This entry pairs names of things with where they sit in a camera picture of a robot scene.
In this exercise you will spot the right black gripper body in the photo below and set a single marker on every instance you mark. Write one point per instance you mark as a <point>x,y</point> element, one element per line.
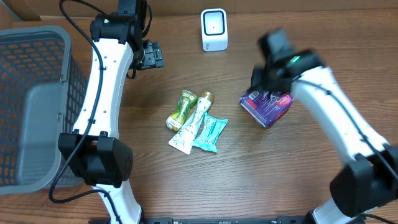
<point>264,80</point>

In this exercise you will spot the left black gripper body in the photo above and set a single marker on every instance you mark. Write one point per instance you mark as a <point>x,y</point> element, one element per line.
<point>152,56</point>

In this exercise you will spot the purple sanitary pad pack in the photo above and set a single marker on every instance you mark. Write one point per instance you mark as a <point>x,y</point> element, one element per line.
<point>266,107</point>

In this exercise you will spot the teal wet wipes pack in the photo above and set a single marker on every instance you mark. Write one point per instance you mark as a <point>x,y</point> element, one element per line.
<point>212,128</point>

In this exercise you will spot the white tube with gold cap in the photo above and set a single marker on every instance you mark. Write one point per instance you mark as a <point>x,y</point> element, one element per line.
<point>183,139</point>

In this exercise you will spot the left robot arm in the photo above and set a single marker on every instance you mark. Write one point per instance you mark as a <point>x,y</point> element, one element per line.
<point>93,150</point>

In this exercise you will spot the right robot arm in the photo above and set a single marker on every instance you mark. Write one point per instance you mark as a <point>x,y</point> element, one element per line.
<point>368,179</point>

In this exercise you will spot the white barcode scanner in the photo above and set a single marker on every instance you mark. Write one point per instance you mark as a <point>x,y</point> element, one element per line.
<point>214,30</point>

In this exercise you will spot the grey plastic shopping basket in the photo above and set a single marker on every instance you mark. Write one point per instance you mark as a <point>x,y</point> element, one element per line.
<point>42,93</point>

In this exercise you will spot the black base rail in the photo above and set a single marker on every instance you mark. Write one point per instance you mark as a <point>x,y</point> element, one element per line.
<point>278,220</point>

